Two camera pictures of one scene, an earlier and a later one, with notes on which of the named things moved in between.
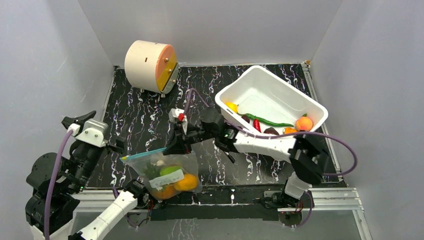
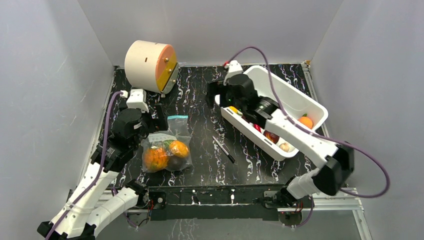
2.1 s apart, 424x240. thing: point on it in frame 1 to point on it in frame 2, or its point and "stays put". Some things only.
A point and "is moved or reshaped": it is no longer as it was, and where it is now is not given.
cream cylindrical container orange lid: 151,65 stays put
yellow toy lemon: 232,106 stays put
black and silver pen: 232,160 stays put
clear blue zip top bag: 169,176 is moved or reshaped
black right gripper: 180,139 to 216,91
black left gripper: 119,144 to 161,120
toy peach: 304,124 stays put
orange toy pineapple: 167,192 to 155,159
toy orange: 189,182 is moved or reshaped
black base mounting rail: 219,202 stays put
